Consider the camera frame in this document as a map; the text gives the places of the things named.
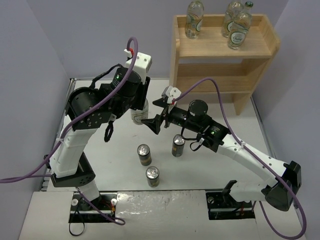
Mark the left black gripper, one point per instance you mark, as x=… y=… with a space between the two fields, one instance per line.
x=144 y=92

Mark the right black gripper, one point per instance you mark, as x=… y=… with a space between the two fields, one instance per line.
x=163 y=119

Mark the clear soda bottle front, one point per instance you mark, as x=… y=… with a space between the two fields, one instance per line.
x=138 y=115

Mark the clear soda bottle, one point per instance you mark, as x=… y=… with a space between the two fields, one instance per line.
x=194 y=19
x=233 y=9
x=240 y=26
x=138 y=115

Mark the black can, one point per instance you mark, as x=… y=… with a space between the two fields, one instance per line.
x=153 y=176
x=144 y=154
x=178 y=143

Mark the clear soda bottle back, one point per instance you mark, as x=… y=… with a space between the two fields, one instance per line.
x=233 y=9

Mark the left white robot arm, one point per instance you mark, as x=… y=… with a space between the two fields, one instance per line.
x=114 y=108

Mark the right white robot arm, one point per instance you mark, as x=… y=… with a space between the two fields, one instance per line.
x=280 y=180

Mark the wooden two-tier shelf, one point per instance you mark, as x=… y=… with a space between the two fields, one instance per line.
x=237 y=71

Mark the black can front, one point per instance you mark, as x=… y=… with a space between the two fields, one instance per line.
x=153 y=176

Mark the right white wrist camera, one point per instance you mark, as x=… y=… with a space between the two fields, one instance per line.
x=170 y=93

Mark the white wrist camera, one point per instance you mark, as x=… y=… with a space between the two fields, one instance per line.
x=170 y=93
x=142 y=64

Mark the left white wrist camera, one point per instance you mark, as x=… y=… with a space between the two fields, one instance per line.
x=142 y=64

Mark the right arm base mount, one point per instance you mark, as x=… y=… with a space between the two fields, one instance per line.
x=219 y=209

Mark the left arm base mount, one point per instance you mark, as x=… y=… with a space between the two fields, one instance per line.
x=82 y=212

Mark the aluminium table edge rail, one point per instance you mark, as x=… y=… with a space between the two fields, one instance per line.
x=69 y=164

